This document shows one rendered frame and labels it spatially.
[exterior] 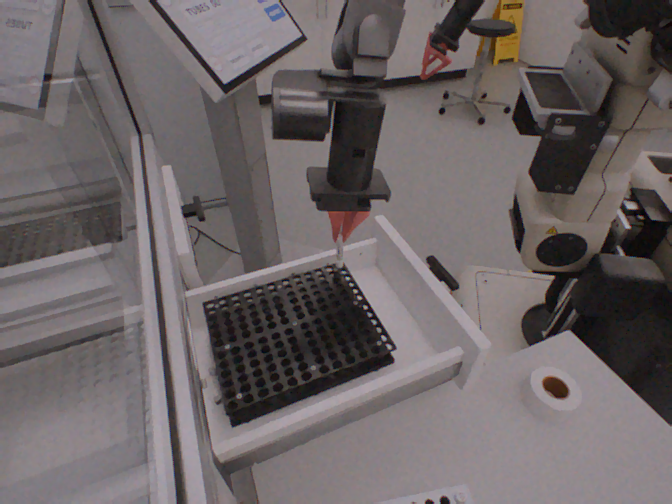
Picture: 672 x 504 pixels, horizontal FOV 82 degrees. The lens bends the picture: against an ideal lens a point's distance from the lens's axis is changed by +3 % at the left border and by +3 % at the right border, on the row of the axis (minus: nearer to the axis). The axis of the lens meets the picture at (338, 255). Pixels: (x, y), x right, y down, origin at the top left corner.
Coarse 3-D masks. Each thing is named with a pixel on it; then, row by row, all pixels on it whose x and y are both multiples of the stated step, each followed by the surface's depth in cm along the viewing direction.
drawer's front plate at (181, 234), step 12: (168, 168) 77; (168, 180) 74; (168, 192) 71; (168, 204) 68; (180, 204) 71; (180, 216) 65; (180, 228) 63; (180, 240) 61; (192, 240) 77; (180, 252) 59; (192, 252) 67; (192, 264) 60; (192, 276) 62; (192, 288) 64
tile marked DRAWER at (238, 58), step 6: (240, 48) 105; (228, 54) 101; (234, 54) 102; (240, 54) 104; (246, 54) 106; (228, 60) 100; (234, 60) 102; (240, 60) 104; (246, 60) 105; (252, 60) 107; (234, 66) 101; (240, 66) 103
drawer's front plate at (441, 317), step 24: (384, 240) 64; (384, 264) 67; (408, 264) 58; (408, 288) 61; (432, 288) 54; (432, 312) 55; (456, 312) 50; (432, 336) 57; (456, 336) 51; (480, 336) 48; (480, 360) 49; (456, 384) 55
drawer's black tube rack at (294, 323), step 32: (256, 288) 58; (320, 288) 57; (224, 320) 53; (256, 320) 53; (288, 320) 53; (320, 320) 53; (352, 320) 53; (224, 352) 50; (256, 352) 49; (288, 352) 49; (320, 352) 53; (352, 352) 49; (384, 352) 49; (224, 384) 47; (256, 384) 50; (288, 384) 50; (320, 384) 49; (256, 416) 47
